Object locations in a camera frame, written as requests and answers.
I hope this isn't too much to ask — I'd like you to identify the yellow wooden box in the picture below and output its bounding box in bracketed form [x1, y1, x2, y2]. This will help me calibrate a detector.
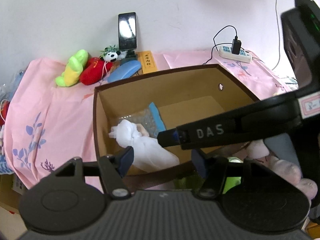
[136, 50, 158, 74]

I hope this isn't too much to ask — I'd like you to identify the small panda plush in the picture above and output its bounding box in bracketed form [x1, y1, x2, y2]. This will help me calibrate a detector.
[100, 45, 127, 62]

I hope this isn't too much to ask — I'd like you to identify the black charger cable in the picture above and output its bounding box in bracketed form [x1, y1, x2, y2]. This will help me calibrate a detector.
[202, 25, 238, 66]

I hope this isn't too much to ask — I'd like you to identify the green yellow plush toy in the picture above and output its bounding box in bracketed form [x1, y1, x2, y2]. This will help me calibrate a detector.
[55, 49, 88, 87]

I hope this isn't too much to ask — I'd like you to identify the white power strip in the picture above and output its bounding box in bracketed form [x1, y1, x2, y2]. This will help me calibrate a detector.
[218, 46, 252, 63]

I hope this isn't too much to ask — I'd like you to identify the blue glasses case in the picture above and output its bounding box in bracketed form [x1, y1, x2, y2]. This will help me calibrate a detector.
[107, 60, 142, 83]

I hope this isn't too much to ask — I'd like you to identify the clear bag blue strip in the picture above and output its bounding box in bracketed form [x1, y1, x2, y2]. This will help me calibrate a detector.
[114, 102, 166, 138]

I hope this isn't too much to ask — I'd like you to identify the brown cardboard box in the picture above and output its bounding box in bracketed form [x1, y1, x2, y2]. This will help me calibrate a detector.
[93, 63, 262, 193]

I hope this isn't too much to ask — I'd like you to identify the white wall cable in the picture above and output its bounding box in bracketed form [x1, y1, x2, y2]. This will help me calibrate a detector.
[271, 0, 282, 71]

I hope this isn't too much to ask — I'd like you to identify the pink patterned bedsheet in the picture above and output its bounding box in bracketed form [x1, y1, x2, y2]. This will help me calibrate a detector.
[4, 50, 299, 190]

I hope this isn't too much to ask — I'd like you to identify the white soft cloth bundle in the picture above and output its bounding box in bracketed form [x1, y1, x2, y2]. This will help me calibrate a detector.
[108, 120, 180, 173]

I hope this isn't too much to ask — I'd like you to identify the gloved right hand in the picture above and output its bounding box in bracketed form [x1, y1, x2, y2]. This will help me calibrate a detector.
[246, 140, 318, 200]

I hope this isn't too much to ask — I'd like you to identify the red plush toy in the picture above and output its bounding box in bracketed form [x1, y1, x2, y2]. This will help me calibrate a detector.
[79, 57, 113, 86]

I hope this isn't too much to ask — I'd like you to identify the black smartphone on stand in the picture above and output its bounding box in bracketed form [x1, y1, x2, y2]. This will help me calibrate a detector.
[118, 12, 137, 60]

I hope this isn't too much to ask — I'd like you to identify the black charger plug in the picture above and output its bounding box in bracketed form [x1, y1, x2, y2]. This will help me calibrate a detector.
[231, 37, 241, 55]

